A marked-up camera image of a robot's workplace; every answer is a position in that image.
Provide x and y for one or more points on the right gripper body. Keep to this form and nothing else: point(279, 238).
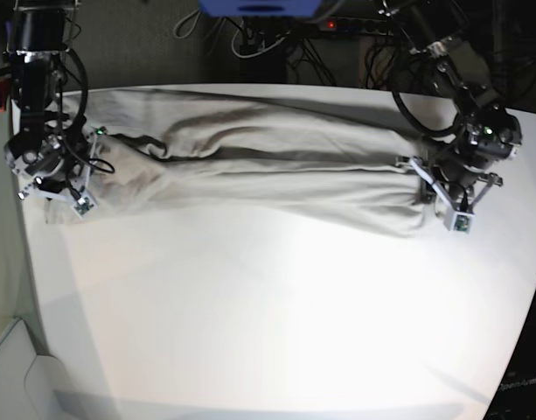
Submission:
point(58, 170)

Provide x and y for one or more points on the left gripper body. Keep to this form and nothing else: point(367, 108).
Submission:
point(453, 194)

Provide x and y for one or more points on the grey t-shirt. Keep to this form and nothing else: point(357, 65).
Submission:
point(174, 149)

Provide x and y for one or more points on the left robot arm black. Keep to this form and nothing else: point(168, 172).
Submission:
point(482, 132)

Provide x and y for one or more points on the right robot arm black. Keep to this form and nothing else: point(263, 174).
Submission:
point(49, 81)

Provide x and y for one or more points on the black power strip red light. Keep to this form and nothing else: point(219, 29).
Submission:
point(353, 25)

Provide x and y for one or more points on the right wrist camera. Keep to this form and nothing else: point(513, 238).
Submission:
point(83, 205)

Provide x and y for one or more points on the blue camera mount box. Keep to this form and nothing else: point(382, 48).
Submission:
point(260, 8)

